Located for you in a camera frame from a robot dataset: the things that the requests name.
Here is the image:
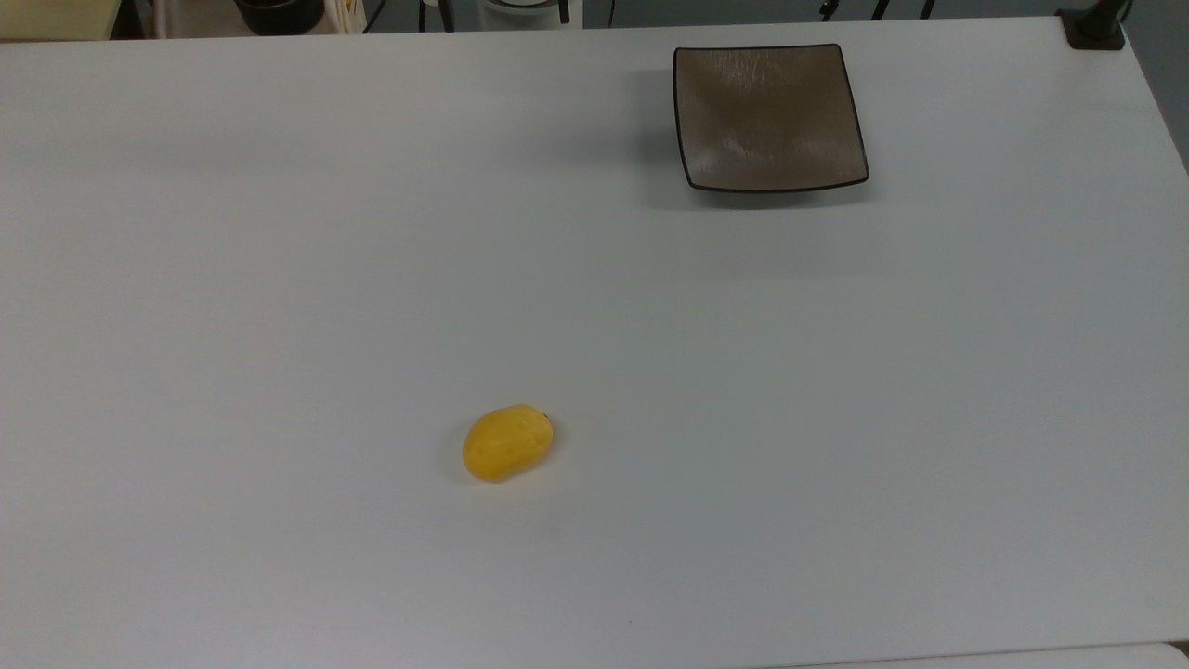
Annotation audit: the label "black table clamp mount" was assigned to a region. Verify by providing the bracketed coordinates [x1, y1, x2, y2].
[1057, 0, 1132, 51]

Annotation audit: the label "black round bucket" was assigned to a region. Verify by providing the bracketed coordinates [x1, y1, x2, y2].
[234, 0, 325, 36]

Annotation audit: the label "square brown ceramic plate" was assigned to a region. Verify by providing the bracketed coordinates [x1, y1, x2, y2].
[673, 44, 870, 194]

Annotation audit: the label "black chair legs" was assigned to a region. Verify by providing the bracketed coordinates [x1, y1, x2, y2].
[817, 0, 939, 21]

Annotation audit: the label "pale yellow box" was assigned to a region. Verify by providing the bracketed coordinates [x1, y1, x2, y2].
[0, 0, 123, 41]

